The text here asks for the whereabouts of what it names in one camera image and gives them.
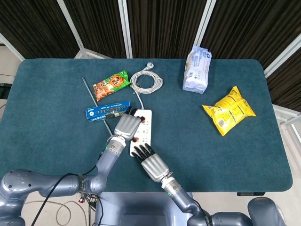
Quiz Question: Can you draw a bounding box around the black floor box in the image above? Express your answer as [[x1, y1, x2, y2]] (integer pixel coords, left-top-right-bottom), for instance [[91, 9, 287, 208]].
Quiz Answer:
[[0, 82, 11, 99]]

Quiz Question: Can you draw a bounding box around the blue cookie box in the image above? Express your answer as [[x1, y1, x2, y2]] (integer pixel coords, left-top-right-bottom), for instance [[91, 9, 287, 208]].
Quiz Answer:
[[85, 100, 131, 122]]

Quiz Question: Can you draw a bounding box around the coiled white power cord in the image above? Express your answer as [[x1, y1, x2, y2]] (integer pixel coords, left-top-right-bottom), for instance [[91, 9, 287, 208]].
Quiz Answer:
[[129, 62, 163, 110]]

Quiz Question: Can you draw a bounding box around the beige floor cable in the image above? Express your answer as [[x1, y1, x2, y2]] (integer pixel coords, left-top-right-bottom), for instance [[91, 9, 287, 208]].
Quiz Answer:
[[23, 200, 87, 226]]

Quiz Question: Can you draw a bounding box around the green orange snack bag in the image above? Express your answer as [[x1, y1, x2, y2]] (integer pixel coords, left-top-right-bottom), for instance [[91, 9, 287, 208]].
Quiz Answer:
[[92, 70, 131, 102]]

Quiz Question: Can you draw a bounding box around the white partition base foot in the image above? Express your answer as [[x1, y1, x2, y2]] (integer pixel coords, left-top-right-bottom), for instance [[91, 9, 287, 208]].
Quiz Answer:
[[272, 103, 301, 125]]

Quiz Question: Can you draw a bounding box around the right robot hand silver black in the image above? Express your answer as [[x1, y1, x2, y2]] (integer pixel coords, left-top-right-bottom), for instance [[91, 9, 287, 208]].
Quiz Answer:
[[131, 143, 174, 184]]

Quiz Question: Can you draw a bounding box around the dark brown partition panel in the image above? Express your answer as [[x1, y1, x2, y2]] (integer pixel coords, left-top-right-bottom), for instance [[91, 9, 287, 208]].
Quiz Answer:
[[0, 0, 79, 59], [267, 55, 301, 111], [201, 0, 301, 69], [63, 0, 127, 59], [128, 0, 210, 59]]

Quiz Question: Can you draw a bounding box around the white partition frame post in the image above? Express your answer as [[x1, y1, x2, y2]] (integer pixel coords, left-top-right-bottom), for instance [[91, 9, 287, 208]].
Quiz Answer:
[[263, 32, 301, 78], [56, 0, 113, 59], [194, 0, 217, 48], [118, 0, 134, 59], [0, 32, 25, 62]]

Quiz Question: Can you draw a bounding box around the yellow chip bag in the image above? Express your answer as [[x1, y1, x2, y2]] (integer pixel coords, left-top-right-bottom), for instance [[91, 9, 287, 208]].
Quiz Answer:
[[202, 86, 256, 137]]

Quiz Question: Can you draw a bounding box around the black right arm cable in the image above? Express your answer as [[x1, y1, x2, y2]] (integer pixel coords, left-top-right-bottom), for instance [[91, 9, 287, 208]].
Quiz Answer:
[[188, 197, 209, 216]]

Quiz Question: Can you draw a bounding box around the grey robot torso base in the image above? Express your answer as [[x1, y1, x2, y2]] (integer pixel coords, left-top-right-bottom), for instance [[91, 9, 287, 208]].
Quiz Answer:
[[94, 192, 195, 226]]

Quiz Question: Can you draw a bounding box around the white power strip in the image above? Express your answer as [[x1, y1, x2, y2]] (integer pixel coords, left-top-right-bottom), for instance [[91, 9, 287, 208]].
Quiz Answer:
[[129, 109, 152, 157]]

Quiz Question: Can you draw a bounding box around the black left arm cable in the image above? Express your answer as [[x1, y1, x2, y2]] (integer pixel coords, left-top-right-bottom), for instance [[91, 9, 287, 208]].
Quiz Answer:
[[29, 153, 106, 226]]

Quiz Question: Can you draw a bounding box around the pale purple package bag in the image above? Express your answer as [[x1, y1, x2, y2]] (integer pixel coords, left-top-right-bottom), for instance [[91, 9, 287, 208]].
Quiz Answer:
[[182, 45, 213, 95]]

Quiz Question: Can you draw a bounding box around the thin metal rod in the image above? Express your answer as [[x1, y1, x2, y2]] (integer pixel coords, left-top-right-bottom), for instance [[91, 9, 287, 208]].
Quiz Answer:
[[81, 77, 113, 137]]

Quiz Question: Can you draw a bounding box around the black desk controller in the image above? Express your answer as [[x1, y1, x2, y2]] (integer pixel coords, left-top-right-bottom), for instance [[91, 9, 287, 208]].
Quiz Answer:
[[237, 192, 266, 197]]

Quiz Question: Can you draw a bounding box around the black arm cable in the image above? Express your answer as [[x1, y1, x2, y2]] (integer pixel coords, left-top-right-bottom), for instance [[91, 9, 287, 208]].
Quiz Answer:
[[29, 153, 106, 226], [188, 197, 209, 216]]

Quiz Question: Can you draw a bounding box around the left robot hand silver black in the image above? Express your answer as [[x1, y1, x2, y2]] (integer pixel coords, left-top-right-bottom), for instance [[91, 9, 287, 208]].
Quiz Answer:
[[113, 106, 146, 143]]

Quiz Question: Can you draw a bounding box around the teal felt table mat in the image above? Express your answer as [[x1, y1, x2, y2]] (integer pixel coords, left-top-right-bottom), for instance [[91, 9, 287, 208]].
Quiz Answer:
[[0, 58, 293, 193]]

